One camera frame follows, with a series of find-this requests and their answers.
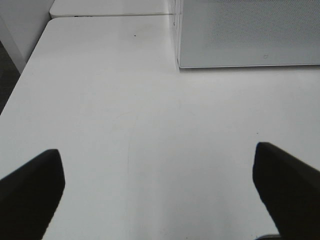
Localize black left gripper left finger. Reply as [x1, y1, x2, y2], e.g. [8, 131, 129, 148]
[0, 149, 66, 240]

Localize white microwave oven body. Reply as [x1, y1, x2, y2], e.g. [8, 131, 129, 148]
[167, 0, 184, 67]

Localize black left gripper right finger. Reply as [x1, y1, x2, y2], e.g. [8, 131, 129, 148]
[252, 142, 320, 240]

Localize white rear side table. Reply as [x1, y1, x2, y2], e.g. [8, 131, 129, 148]
[49, 0, 176, 19]

